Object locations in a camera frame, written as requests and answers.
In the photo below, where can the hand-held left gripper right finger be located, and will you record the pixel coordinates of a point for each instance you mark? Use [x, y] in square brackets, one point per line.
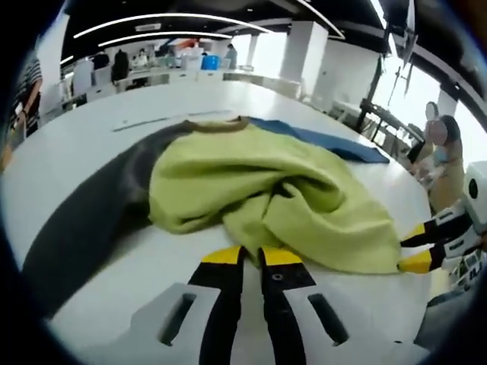
[281, 289]

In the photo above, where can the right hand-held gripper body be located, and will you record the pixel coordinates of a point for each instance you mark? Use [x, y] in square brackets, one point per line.
[477, 205]

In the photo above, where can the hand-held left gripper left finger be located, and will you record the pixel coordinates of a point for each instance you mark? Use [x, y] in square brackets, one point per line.
[220, 289]

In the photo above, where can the yellow blue grey garment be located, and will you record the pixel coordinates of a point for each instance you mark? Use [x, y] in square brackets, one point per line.
[236, 167]

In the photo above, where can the black metal stand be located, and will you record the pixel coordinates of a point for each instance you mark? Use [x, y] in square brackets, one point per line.
[374, 110]

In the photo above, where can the white pillar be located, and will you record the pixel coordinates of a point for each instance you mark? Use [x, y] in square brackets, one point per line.
[49, 76]
[308, 49]

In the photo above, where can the blue container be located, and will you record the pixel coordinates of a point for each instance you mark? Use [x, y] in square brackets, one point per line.
[211, 62]

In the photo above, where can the ceiling light strip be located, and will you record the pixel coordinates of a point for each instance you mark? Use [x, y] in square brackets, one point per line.
[171, 15]
[171, 32]
[322, 17]

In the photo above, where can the white appliance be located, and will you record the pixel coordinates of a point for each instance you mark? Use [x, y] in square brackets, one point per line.
[83, 76]

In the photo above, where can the ceiling air vent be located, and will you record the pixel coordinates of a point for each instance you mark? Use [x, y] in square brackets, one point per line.
[148, 27]

